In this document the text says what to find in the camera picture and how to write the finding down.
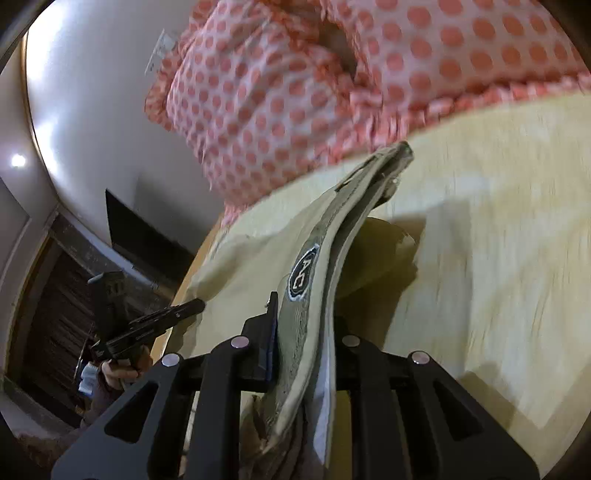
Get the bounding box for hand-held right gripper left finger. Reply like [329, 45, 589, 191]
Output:
[51, 292, 280, 480]

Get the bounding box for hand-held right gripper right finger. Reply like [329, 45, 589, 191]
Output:
[332, 318, 541, 480]

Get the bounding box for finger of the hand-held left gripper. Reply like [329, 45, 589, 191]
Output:
[131, 298, 206, 334]

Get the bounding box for beige pants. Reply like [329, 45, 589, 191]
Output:
[191, 141, 421, 480]

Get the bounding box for person's left forearm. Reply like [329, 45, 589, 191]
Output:
[79, 369, 132, 431]

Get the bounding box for person's left hand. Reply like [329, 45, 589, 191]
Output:
[98, 347, 154, 387]

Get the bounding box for dark wooden door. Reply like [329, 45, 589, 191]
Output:
[8, 210, 160, 430]

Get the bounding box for small blue white object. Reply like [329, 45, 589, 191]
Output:
[78, 359, 97, 397]

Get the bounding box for black television screen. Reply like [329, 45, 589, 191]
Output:
[105, 188, 197, 284]

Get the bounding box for cream bed sheet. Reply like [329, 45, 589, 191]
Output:
[185, 88, 591, 480]

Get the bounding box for pink polka dot pillow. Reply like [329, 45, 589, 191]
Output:
[144, 0, 407, 232]
[323, 0, 591, 127]

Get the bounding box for wooden bed frame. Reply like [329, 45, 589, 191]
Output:
[148, 220, 223, 367]

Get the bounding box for white wall switch plate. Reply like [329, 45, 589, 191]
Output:
[144, 28, 179, 77]

